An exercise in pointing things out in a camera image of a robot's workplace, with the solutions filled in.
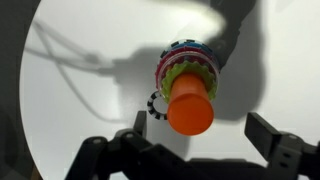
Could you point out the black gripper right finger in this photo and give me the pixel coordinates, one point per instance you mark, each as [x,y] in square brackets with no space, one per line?
[266,140]

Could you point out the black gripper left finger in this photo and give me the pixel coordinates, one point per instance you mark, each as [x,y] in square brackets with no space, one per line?
[133,156]

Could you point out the orange stacking peg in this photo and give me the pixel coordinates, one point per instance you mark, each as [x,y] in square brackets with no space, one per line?
[190,106]

